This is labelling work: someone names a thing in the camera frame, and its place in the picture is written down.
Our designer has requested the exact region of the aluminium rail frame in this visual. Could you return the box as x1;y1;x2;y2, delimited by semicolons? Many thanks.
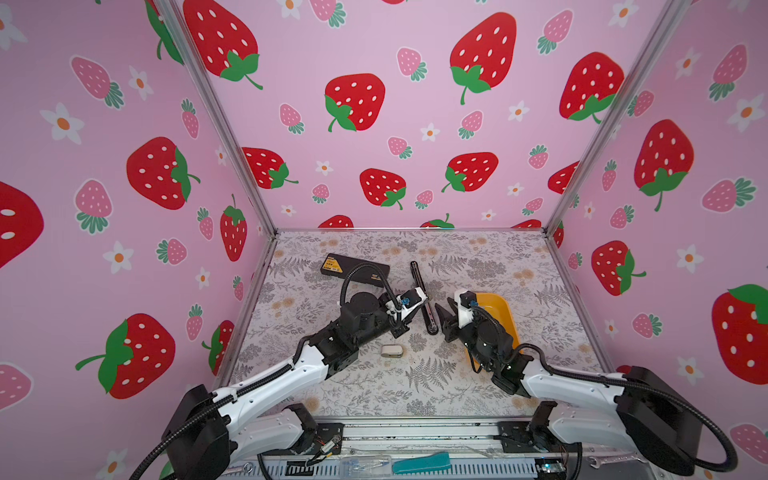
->
217;418;671;479

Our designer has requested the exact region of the yellow plastic tray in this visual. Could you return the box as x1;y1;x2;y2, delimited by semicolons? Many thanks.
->
464;293;520;372

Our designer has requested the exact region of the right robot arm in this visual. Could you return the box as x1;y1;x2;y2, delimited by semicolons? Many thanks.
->
435;291;738;476

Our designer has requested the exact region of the black stapler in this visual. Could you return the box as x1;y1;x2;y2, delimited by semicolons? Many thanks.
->
409;260;440;336

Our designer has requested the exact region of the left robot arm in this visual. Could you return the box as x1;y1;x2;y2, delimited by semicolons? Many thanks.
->
131;287;428;479

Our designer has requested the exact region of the teal handled tool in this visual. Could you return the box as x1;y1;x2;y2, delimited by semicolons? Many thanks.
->
392;452;451;475

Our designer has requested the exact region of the silver wrench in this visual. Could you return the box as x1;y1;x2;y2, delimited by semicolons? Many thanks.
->
588;454;648;469

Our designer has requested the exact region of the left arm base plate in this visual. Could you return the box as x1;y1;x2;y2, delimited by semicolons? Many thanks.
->
283;422;345;456

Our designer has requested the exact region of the black tool case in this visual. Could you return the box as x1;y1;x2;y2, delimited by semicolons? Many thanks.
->
320;253;390;287

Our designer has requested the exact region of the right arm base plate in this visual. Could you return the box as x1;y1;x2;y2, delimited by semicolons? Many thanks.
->
493;421;578;454

